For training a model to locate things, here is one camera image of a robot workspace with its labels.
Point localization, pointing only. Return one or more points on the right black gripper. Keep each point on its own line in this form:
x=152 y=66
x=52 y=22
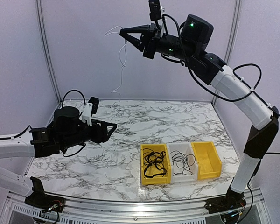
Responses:
x=150 y=47

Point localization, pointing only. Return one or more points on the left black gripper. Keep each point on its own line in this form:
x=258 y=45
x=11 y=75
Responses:
x=103 y=136

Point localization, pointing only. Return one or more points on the small black cable remnant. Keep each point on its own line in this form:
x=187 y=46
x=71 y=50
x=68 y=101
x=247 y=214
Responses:
x=183 y=161

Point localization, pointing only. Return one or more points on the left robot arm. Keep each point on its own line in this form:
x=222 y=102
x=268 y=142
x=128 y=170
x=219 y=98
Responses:
x=69 y=128

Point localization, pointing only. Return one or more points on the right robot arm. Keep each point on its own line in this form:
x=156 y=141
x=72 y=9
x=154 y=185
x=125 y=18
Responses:
x=208 y=69

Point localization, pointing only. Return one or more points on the left yellow bin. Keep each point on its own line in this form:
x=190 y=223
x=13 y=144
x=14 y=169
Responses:
x=155 y=165

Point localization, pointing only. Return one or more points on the yellow bin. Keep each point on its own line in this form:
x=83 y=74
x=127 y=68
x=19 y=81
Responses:
x=155 y=165
x=208 y=160

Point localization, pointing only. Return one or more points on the white translucent bin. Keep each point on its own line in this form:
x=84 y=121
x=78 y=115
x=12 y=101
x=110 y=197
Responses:
x=178 y=175

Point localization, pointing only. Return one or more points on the right yellow bin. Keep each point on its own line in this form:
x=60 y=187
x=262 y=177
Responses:
x=208 y=160

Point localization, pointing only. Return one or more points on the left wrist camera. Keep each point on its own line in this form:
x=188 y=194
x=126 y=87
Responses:
x=90 y=108

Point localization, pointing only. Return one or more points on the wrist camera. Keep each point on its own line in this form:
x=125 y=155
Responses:
x=156 y=11
x=90 y=108

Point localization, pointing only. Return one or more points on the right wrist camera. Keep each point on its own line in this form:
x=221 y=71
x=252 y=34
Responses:
x=156 y=11

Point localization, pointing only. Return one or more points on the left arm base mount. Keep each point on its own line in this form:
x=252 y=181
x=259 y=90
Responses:
x=38 y=198

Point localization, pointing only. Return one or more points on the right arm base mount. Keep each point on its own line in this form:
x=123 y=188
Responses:
x=231 y=200

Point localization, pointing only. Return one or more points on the aluminium front rail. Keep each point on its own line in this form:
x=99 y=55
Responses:
x=91 y=211

